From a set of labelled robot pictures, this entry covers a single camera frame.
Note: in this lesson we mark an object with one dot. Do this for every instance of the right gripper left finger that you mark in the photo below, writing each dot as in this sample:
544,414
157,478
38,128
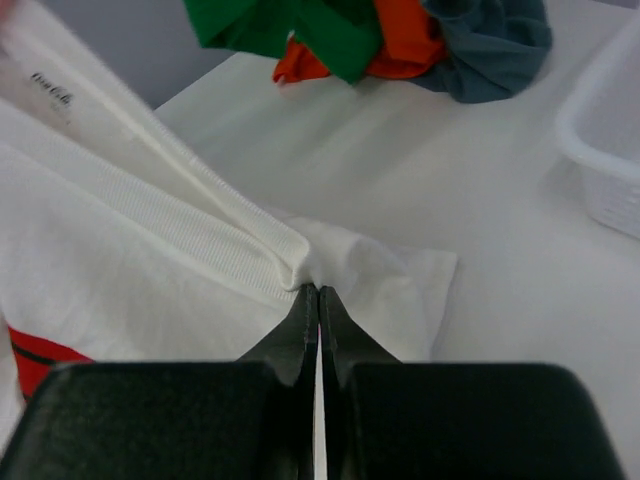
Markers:
251,418

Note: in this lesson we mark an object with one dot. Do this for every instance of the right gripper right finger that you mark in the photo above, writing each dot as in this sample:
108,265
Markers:
386,419

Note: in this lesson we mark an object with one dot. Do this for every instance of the white t shirt red print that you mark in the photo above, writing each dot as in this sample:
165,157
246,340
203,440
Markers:
119,243

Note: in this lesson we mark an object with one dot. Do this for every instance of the orange t shirt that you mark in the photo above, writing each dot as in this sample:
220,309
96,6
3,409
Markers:
395,40

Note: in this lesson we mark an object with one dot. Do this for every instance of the green t shirt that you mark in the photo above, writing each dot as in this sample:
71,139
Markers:
290,35

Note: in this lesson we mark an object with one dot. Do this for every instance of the blue grey t shirt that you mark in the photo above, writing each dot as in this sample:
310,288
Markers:
495,48

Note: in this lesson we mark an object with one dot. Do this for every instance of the white plastic basket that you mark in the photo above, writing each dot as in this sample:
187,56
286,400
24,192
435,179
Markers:
598,129

